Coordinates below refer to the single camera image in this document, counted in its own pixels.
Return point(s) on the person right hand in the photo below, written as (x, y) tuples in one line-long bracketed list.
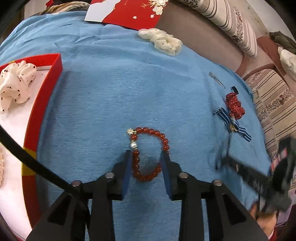
[(267, 222)]

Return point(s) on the small black clip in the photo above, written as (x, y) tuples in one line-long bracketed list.
[(235, 90)]

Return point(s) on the red dotted scrunchie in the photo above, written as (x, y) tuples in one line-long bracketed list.
[(234, 105)]

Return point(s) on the blue towel cloth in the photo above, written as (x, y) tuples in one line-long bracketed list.
[(113, 80)]

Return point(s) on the blue striped ribbon bow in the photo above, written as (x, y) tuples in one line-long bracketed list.
[(232, 124)]

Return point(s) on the brown padded headboard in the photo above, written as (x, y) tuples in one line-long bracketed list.
[(200, 34)]

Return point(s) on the striped pillow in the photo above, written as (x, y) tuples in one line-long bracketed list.
[(230, 20)]

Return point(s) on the silver hair clip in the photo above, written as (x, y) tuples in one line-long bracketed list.
[(216, 79)]

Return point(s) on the red jewelry tray box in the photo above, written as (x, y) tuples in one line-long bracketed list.
[(19, 202)]

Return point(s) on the red box lid with cat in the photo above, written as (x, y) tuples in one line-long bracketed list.
[(133, 14)]

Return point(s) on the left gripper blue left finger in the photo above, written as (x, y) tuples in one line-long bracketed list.
[(126, 172)]

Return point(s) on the white cherry print scrunchie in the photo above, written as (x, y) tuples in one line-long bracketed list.
[(15, 81)]

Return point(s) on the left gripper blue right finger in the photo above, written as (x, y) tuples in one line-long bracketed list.
[(166, 164)]

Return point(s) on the cream fluffy scrunchie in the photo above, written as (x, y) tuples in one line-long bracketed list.
[(162, 41)]

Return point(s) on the striped cushion right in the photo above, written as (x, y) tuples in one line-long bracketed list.
[(275, 107)]

